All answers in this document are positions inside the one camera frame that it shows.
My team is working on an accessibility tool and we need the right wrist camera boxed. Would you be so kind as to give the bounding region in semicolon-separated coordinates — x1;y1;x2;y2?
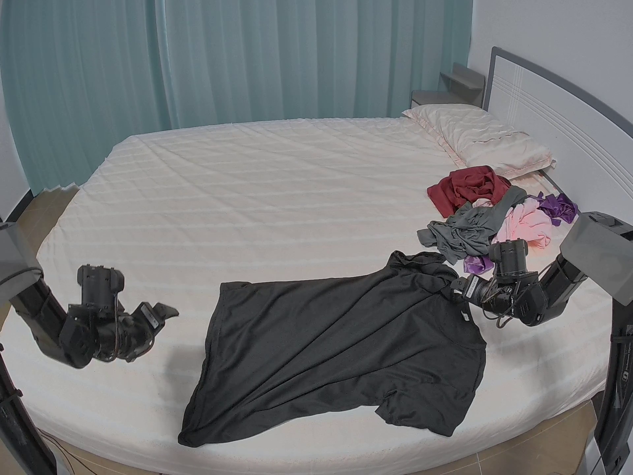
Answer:
489;238;530;278

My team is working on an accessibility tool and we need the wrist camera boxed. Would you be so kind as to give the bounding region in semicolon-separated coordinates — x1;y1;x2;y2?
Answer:
489;238;530;278
76;264;125;315

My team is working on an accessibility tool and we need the blue-green curtain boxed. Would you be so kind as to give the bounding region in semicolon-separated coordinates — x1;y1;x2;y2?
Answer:
0;0;476;198

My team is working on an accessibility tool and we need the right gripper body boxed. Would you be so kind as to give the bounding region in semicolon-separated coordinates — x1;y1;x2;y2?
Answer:
456;274;518;316

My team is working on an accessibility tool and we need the cream pillow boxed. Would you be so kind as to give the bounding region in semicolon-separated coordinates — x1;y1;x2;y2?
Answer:
401;103;557;177

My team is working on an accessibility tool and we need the bed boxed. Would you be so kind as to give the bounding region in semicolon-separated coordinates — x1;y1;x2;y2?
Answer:
0;46;633;475

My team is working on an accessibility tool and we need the dark red garment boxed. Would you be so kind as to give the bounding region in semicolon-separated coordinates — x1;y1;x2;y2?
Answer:
427;165;512;217

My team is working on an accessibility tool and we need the purple garment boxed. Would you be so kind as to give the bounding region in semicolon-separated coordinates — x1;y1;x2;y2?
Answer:
462;191;580;275

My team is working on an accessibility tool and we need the black T-shirt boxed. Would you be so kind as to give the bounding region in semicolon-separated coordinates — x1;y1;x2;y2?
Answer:
178;249;489;449

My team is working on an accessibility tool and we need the grey garment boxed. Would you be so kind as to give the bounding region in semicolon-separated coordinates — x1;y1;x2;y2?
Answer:
416;186;529;266

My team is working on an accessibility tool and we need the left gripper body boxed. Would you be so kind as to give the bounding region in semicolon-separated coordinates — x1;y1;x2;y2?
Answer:
96;302;167;363

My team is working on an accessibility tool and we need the grey bedside table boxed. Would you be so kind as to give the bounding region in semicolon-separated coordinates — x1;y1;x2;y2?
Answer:
410;62;486;110

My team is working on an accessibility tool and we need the pink garment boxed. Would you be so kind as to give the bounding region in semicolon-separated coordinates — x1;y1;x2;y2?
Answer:
492;198;557;251

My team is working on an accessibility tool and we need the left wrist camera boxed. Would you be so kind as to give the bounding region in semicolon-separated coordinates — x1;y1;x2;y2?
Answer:
76;264;125;315

